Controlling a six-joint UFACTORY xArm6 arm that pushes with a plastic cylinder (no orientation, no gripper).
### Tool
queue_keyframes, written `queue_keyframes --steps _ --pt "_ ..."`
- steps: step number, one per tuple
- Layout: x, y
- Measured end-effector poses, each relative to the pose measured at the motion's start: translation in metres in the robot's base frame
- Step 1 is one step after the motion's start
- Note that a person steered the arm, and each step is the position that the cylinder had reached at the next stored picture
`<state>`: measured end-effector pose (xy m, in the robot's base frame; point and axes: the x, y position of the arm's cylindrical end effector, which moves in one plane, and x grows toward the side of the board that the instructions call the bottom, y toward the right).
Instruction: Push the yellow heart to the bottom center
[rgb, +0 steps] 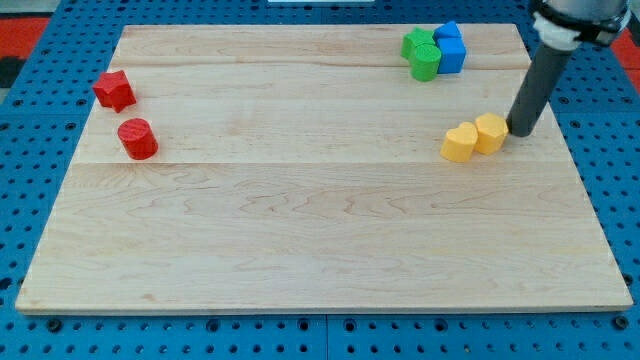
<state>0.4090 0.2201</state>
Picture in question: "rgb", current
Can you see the yellow heart block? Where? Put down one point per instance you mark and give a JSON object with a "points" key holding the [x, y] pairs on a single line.
{"points": [[459, 143]]}

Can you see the yellow hexagon block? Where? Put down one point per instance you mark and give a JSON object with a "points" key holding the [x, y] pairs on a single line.
{"points": [[492, 131]]}

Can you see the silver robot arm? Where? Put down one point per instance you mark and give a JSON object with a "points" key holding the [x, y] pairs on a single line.
{"points": [[564, 24]]}

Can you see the green cylinder block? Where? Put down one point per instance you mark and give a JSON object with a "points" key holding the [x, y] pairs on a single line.
{"points": [[424, 62]]}

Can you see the green star block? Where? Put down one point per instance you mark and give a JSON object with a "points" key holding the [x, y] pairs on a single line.
{"points": [[417, 37]]}

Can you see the blue cube block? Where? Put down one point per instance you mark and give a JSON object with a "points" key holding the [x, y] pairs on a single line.
{"points": [[453, 54]]}

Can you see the red cylinder block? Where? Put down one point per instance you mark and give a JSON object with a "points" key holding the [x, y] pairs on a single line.
{"points": [[138, 139]]}

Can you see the small blue block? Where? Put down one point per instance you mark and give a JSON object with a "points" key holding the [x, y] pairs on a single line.
{"points": [[447, 30]]}

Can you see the red star block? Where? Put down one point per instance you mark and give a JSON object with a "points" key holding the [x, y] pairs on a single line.
{"points": [[113, 90]]}

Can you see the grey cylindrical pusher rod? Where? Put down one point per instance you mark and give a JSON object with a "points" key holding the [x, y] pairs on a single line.
{"points": [[538, 84]]}

